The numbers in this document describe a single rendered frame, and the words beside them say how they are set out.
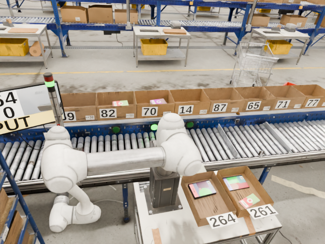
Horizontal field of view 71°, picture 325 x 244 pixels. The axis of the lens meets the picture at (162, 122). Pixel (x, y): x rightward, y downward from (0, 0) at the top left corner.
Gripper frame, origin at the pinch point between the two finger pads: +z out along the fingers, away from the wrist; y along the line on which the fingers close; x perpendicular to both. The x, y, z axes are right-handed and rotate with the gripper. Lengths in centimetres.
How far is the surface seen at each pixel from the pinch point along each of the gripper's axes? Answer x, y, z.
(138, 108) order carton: -6, -60, 73
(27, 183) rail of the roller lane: 20.3, 34.4, 13.4
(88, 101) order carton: 0, -10, 102
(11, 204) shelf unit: -19.2, 20.1, -34.5
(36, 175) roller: 20.3, 29.4, 21.1
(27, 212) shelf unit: -1.5, 18.4, -28.1
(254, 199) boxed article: 18, -140, -29
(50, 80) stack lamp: -68, -1, 13
